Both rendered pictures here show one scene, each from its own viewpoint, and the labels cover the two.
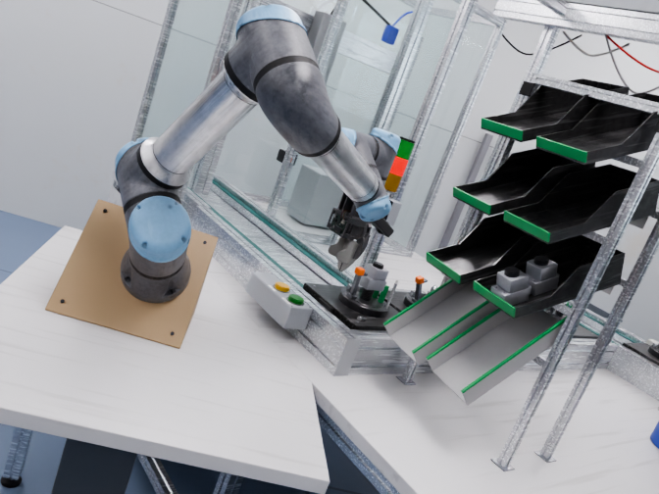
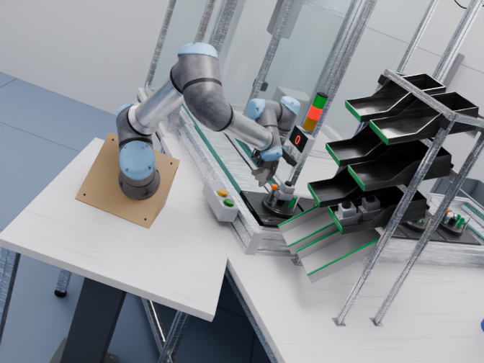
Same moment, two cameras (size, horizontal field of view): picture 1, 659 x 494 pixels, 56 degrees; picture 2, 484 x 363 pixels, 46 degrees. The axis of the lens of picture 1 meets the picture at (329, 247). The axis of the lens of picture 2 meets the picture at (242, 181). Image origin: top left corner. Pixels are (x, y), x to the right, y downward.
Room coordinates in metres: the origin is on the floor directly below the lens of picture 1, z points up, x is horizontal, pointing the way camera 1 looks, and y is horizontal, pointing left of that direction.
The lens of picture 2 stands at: (-0.48, -0.29, 1.96)
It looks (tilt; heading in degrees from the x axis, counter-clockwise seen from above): 24 degrees down; 9
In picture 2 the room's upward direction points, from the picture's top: 22 degrees clockwise
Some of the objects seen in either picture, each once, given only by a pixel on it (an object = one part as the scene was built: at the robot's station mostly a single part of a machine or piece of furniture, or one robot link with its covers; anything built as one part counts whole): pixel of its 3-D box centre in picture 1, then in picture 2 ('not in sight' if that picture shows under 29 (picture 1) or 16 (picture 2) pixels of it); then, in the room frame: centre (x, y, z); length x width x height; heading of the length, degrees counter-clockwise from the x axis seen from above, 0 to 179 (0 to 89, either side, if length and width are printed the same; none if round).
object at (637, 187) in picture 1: (540, 270); (382, 201); (1.40, -0.47, 1.26); 0.36 x 0.21 x 0.80; 41
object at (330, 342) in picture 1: (261, 274); (217, 180); (1.70, 0.16, 0.91); 0.89 x 0.06 x 0.11; 41
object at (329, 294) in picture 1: (361, 308); (276, 210); (1.59, -0.14, 0.96); 0.24 x 0.24 x 0.02; 41
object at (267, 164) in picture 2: (354, 214); (269, 151); (1.49, -0.03, 1.21); 0.09 x 0.08 x 0.12; 131
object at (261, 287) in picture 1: (278, 299); (220, 199); (1.51, 0.08, 0.93); 0.21 x 0.07 x 0.06; 41
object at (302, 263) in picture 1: (304, 277); (249, 183); (1.83, 0.04, 0.91); 0.84 x 0.28 x 0.10; 41
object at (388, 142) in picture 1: (379, 153); (285, 113); (1.50, -0.03, 1.37); 0.09 x 0.08 x 0.11; 137
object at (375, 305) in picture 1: (364, 302); (278, 207); (1.59, -0.14, 0.98); 0.14 x 0.14 x 0.02
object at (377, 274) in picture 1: (377, 275); (287, 190); (1.60, -0.15, 1.06); 0.08 x 0.04 x 0.07; 131
